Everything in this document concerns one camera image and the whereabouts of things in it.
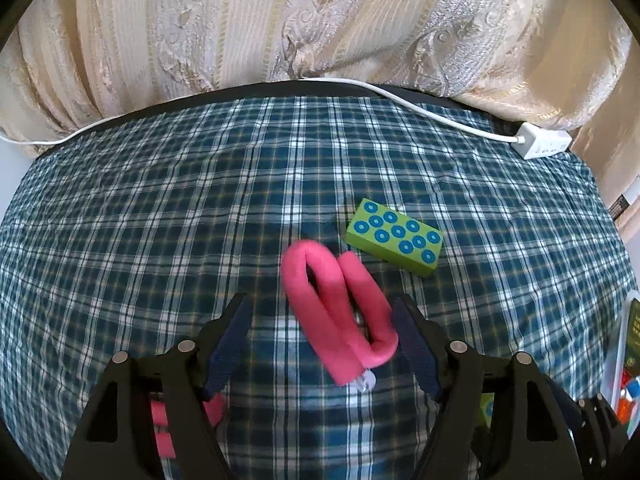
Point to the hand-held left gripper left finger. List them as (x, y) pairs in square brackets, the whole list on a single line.
[(230, 340)]

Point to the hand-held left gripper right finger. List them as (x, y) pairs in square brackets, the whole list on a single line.
[(415, 345)]

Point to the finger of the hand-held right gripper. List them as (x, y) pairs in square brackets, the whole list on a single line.
[(600, 435)]

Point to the clear plastic storage box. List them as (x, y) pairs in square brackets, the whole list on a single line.
[(612, 360)]

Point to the pink foam hair curler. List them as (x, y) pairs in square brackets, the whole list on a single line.
[(162, 412), (325, 300)]

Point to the orange toy block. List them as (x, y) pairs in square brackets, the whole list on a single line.
[(623, 409)]

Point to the small clear plastic piece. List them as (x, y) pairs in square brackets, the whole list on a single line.
[(363, 382)]

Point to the green block with blue dots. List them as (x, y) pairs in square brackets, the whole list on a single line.
[(395, 232), (486, 410)]

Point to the dark green box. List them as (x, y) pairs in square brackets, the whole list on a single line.
[(632, 330)]

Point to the blue checked tablecloth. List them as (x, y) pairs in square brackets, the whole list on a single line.
[(150, 210)]

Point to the white power strip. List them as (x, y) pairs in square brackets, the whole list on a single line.
[(542, 141)]

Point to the cream patterned curtain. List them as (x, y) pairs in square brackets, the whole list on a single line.
[(300, 20), (600, 160)]

